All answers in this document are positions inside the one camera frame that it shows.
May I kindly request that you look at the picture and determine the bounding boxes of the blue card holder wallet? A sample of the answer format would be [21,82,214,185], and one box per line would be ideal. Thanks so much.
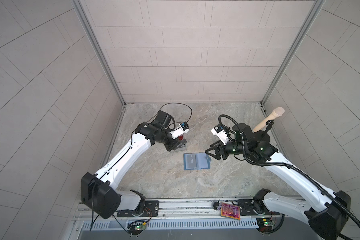
[183,153,211,170]

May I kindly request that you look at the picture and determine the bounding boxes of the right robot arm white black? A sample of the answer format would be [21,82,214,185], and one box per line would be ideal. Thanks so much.
[205,124,360,240]

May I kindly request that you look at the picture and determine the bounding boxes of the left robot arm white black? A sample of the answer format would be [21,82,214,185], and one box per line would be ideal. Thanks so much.
[81,111,190,219]

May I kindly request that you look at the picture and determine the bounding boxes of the pink orange patterned card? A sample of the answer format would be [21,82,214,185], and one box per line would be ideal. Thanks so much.
[221,203,241,220]

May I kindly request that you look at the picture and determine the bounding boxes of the small black knob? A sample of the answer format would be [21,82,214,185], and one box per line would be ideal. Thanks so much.
[213,200,221,211]

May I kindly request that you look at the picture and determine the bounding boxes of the beige microphone on stand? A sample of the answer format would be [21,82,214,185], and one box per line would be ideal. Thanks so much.
[253,107,285,143]

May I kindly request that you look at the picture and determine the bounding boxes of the right green circuit board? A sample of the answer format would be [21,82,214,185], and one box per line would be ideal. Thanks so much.
[256,218,275,232]

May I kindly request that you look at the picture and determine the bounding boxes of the green circuit board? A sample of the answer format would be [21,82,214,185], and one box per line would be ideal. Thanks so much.
[127,220,148,236]
[256,218,275,232]

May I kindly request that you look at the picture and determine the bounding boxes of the left green circuit board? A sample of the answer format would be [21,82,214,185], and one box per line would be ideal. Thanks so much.
[127,220,148,236]

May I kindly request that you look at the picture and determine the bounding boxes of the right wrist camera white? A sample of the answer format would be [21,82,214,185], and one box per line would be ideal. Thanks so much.
[211,124,230,145]

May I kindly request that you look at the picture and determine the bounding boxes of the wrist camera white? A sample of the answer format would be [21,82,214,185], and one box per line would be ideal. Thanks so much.
[211,124,230,145]
[170,122,190,140]

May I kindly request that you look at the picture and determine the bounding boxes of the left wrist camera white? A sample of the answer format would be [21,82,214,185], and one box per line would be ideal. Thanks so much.
[170,122,190,140]

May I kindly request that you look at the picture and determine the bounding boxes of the black corrugated cable conduit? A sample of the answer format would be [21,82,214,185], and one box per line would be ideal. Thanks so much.
[218,114,360,240]

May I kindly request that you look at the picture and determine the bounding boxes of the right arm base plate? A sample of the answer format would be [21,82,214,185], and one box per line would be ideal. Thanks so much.
[232,199,280,216]

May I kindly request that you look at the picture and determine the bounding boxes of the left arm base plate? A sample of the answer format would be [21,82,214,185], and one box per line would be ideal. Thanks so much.
[117,201,160,218]

